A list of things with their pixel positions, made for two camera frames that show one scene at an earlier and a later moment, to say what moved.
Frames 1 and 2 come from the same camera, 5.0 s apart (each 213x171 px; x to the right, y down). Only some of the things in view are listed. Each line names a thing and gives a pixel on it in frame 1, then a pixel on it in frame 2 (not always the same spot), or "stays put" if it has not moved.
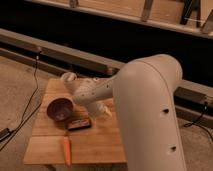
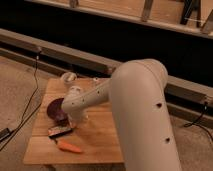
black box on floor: (4, 133) stays put
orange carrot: (67, 150) -> (67, 146)
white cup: (68, 77) stays put
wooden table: (98, 144) stays put
